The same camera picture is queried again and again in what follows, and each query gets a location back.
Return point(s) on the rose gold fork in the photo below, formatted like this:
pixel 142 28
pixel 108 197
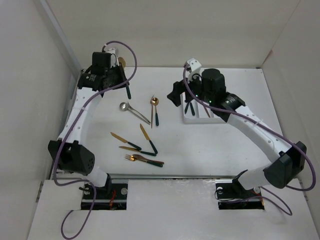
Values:
pixel 152 112

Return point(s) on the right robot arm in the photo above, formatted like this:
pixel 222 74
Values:
pixel 287 159

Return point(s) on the gold knife green handle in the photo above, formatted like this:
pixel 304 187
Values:
pixel 148 138
pixel 125 141
pixel 139 151

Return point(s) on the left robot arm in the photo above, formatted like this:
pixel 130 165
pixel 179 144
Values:
pixel 98 177

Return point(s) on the gold spoon green handle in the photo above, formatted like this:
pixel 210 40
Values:
pixel 154 102
pixel 122 64

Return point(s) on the silver spoon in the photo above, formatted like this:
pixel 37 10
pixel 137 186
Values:
pixel 125 107

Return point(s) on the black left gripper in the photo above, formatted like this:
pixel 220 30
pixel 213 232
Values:
pixel 119 68

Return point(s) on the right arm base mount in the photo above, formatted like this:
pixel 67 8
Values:
pixel 230 196

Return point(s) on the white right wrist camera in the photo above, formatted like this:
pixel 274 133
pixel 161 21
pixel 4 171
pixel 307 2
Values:
pixel 193 66

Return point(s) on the rose gold knife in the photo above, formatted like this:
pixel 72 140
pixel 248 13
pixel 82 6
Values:
pixel 207 112

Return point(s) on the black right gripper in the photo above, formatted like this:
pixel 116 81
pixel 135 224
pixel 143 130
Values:
pixel 178 88

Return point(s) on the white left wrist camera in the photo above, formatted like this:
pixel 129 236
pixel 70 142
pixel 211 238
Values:
pixel 111 50

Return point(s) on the white three-slot cutlery tray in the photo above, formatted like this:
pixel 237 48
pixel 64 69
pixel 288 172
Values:
pixel 200 114

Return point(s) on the aluminium rail frame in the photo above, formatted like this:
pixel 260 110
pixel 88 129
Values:
pixel 72 100

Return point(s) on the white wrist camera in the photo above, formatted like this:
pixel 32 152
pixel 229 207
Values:
pixel 193 66
pixel 111 50

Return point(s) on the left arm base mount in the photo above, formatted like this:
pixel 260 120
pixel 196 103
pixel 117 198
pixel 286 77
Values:
pixel 114 199

